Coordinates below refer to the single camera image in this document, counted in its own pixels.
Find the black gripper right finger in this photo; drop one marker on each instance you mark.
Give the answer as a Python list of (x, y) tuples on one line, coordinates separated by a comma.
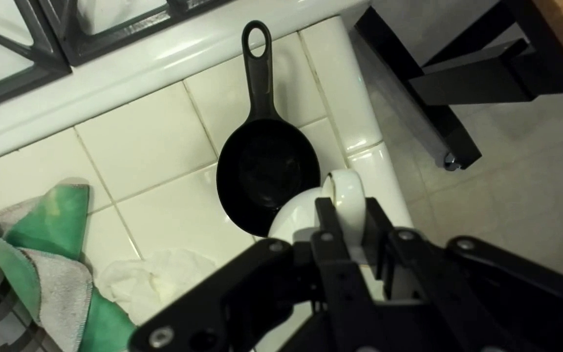
[(489, 294)]

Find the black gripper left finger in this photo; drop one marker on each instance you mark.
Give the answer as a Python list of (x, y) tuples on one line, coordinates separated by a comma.
[(229, 294)]

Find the black measuring cup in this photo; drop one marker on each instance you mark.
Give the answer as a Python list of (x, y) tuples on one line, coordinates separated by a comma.
[(263, 163)]

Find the crumpled clear plastic wrap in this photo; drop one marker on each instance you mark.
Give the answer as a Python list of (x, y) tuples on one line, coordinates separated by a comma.
[(157, 280)]

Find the green cloth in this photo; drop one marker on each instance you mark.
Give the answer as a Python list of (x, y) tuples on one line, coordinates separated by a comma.
[(53, 222)]

